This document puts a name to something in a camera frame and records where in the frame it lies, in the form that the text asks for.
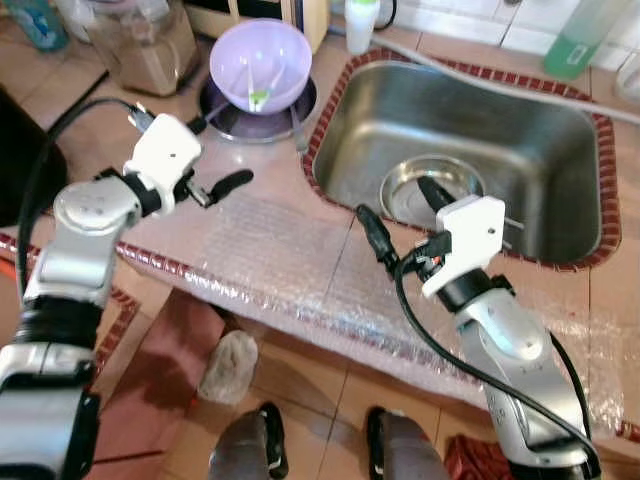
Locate tall green plastic bottle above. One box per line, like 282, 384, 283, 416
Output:
543, 0, 627, 81

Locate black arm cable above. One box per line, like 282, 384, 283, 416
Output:
15, 97, 143, 301
393, 248, 603, 480

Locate large black object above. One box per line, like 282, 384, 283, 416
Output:
0, 85, 69, 229

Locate clear jar brown contents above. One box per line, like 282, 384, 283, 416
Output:
85, 0, 201, 98

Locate black appliance power cable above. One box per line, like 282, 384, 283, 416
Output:
378, 0, 400, 32

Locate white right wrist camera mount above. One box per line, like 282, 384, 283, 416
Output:
422, 196, 506, 299

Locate beige water ionizer appliance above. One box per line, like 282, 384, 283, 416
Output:
185, 0, 331, 53

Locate white bottle green cap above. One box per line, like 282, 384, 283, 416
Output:
345, 0, 382, 56

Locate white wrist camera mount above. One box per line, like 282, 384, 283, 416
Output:
422, 196, 506, 299
125, 113, 203, 211

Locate teal plastic bottle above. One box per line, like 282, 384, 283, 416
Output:
3, 0, 69, 53

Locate clear plastic container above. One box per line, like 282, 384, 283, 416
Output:
615, 50, 640, 103

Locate white green plastic spoon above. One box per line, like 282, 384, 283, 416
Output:
247, 55, 282, 112

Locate purple plastic bowl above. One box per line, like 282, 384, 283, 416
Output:
209, 18, 313, 114

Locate steel fork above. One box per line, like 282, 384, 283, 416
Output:
290, 103, 311, 153

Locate grey crumpled floor rag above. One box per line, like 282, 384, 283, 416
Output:
198, 330, 260, 405

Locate stainless steel sink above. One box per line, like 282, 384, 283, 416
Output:
313, 60, 607, 267

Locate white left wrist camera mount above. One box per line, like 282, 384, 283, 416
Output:
125, 113, 203, 211

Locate clear bubble wrap sheet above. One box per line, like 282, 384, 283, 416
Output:
118, 190, 626, 436

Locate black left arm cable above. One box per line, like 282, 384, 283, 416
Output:
15, 97, 143, 301

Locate small round steel plate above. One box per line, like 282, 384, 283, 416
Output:
380, 155, 489, 237

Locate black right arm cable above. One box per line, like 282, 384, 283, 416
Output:
393, 248, 603, 480

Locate large round steel plate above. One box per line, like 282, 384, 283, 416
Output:
198, 75, 319, 143

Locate red patterned cloth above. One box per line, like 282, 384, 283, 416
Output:
443, 435, 517, 480

